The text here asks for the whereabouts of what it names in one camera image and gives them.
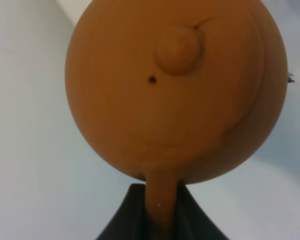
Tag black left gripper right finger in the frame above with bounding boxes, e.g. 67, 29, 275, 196
172, 184, 228, 240

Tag brown clay teapot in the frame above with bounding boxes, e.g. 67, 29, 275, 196
65, 0, 288, 240

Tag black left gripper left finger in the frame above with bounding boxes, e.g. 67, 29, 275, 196
97, 183, 149, 240

